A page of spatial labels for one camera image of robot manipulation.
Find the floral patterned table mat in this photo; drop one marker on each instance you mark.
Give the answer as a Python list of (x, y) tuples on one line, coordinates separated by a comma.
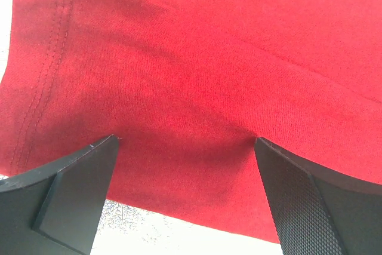
[(129, 230)]

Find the red t-shirt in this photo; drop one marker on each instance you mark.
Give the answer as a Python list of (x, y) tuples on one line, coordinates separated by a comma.
[(188, 86)]

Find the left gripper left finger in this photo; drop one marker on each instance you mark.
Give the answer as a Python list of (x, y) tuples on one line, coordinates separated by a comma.
[(56, 208)]

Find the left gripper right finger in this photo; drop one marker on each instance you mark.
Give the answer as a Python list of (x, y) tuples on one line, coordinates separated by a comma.
[(315, 209)]

